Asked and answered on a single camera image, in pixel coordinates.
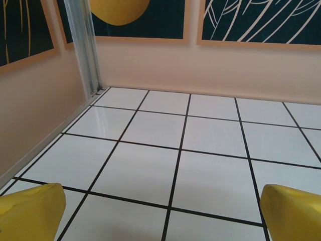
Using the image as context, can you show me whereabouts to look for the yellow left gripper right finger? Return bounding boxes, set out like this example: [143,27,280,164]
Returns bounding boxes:
[259,184,321,241]

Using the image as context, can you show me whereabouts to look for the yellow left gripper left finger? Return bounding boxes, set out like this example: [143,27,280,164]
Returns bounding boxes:
[0,182,67,241]

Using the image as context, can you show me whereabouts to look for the aluminium table edge strip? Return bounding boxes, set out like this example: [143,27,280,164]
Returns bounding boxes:
[0,96,101,189]

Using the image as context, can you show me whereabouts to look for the peach circle golden lines panel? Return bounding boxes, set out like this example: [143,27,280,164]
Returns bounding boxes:
[0,0,61,75]

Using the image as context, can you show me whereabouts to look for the orange circle white feathers panel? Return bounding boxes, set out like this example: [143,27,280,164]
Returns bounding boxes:
[196,0,321,52]

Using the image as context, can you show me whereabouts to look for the aluminium corner post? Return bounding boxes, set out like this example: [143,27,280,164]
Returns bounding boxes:
[64,0,107,97]

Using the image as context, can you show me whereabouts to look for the narrow dark wall art panel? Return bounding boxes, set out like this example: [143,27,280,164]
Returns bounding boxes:
[56,0,74,50]

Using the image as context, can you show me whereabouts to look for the orange oval wall art panel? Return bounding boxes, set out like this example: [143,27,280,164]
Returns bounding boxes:
[89,0,189,45]

